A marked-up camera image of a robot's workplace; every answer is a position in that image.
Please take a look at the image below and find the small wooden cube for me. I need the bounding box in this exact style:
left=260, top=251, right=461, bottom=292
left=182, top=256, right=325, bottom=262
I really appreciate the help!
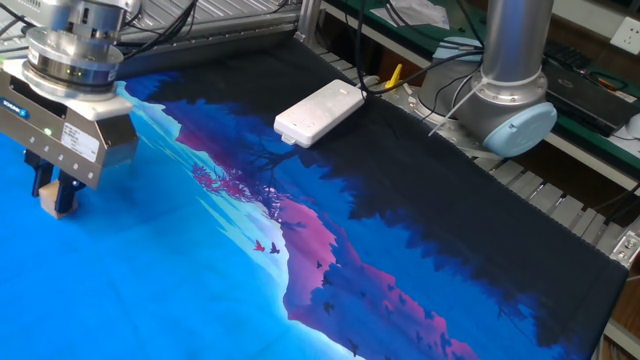
left=38, top=180, right=79, bottom=220

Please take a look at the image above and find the thin black cable bundle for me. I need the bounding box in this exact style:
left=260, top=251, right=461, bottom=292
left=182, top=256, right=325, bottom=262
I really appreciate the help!
left=113, top=0, right=201, bottom=62

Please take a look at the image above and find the white computer mouse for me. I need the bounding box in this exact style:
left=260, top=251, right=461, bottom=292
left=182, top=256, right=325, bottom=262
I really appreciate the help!
left=624, top=112, right=640, bottom=141

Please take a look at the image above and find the aluminium frame rail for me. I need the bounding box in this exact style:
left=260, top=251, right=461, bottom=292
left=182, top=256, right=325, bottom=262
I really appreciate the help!
left=114, top=9, right=304, bottom=81

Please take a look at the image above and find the white power strip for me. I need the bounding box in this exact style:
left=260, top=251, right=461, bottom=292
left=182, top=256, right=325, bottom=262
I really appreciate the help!
left=273, top=78, right=368, bottom=150

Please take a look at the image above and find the black laptop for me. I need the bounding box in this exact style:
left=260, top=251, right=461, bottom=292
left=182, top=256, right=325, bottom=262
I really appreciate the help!
left=542, top=39, right=629, bottom=137

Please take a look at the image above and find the silver corner bracket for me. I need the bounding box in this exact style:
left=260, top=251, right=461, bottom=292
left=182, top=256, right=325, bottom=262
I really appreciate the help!
left=609, top=229, right=640, bottom=269

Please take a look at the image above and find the white wall outlet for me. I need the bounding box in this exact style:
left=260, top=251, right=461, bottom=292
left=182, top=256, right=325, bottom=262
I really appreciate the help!
left=609, top=16, right=640, bottom=56

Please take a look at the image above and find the silver metal gripper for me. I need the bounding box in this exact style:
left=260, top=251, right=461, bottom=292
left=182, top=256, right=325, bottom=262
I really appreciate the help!
left=0, top=69, right=140, bottom=216

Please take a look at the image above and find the yellow plastic clip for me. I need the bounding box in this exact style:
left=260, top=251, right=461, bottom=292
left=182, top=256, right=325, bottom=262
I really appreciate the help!
left=383, top=63, right=404, bottom=92

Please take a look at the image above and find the white zip tie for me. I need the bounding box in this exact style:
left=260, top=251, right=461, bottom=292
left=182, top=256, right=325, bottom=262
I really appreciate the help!
left=427, top=68, right=545, bottom=138

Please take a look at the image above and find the white paper sheet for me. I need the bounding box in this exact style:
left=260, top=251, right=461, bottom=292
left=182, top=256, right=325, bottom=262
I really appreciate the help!
left=370, top=0, right=451, bottom=30

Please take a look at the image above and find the green topped desk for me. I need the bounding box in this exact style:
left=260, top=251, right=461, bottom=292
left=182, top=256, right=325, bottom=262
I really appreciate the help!
left=324, top=0, right=640, bottom=191

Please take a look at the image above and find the mountain landscape printed cloth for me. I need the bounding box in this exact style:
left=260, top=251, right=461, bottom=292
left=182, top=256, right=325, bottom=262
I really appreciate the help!
left=0, top=39, right=630, bottom=360

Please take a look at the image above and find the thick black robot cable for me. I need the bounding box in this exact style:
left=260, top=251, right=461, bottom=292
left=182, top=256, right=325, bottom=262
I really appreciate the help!
left=353, top=0, right=485, bottom=97

